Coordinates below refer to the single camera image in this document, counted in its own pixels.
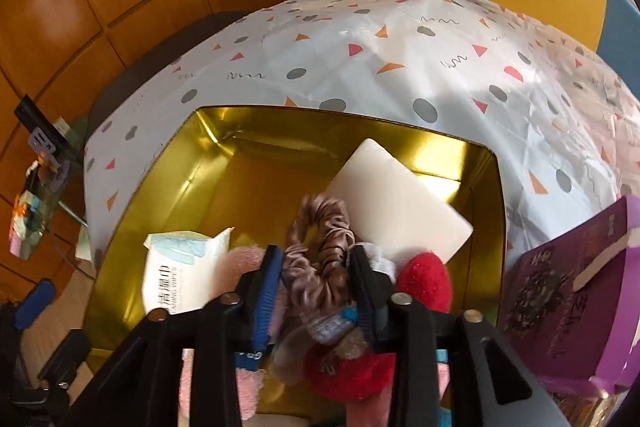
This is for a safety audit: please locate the mauve ruffled scrunchie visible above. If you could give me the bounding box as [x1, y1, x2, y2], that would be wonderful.
[298, 194, 353, 278]

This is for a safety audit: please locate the patterned tablecloth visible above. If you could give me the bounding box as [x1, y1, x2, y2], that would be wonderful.
[82, 0, 640, 268]

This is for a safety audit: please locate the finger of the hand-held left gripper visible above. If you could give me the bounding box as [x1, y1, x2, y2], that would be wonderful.
[37, 329, 92, 389]
[11, 279, 57, 329]

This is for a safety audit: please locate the glass side table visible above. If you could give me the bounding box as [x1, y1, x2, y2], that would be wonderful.
[9, 94, 98, 280]

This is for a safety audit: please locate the white wet wipes pack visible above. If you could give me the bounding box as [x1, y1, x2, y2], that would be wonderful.
[142, 227, 236, 315]

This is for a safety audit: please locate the cream rectangular pad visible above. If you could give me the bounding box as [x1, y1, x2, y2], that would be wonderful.
[325, 138, 474, 265]

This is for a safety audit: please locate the pink fuzzy sock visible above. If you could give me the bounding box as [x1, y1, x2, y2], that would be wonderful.
[180, 247, 441, 427]

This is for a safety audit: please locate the red fuzzy sock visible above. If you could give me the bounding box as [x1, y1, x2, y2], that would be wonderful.
[305, 249, 453, 403]

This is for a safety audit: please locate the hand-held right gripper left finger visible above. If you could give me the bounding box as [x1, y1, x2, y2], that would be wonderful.
[62, 245, 282, 427]

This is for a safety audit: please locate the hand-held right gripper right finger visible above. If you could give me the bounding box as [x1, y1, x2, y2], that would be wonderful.
[350, 245, 571, 427]

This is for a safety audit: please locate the embossed tin box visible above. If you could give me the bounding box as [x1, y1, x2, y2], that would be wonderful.
[82, 104, 511, 427]

